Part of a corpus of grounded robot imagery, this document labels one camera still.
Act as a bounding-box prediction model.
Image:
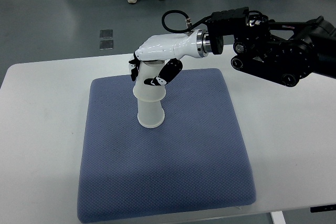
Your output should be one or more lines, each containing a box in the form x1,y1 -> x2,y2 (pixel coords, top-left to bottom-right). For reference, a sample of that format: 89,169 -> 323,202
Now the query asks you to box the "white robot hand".
129,29 -> 212,86

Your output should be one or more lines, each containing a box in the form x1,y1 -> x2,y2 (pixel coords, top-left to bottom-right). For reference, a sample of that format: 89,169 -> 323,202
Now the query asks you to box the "white paper cup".
137,99 -> 165,129
133,60 -> 166,102

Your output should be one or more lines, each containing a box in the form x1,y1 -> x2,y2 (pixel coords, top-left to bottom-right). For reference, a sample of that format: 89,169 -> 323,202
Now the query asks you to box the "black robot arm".
129,7 -> 335,87

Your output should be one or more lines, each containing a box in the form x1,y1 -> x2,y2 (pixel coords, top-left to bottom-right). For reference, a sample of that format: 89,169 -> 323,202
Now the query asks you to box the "lower metal floor plate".
99,39 -> 114,50

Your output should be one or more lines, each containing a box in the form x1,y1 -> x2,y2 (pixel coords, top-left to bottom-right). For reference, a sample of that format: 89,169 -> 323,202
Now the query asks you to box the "metal floor plate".
99,39 -> 114,50
99,29 -> 113,39

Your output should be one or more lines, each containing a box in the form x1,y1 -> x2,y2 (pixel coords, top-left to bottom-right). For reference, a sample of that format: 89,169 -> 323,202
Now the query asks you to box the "white paper cup on mat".
137,99 -> 165,129

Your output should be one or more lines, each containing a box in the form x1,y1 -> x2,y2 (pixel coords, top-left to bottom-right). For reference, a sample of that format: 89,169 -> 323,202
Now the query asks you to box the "upper metal floor plate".
99,29 -> 113,39

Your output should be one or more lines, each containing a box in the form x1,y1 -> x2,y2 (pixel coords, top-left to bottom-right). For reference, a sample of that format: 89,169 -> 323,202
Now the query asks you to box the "blue quilted cushion mat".
77,68 -> 256,223

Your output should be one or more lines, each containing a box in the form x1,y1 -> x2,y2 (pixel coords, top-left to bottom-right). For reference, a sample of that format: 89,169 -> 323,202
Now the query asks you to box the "white table leg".
270,211 -> 286,224

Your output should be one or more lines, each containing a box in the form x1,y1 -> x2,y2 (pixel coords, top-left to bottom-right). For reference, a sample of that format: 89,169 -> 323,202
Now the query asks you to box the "black table control panel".
310,204 -> 336,213

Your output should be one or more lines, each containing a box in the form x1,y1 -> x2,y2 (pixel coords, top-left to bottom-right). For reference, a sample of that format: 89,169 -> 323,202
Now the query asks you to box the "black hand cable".
161,10 -> 213,34

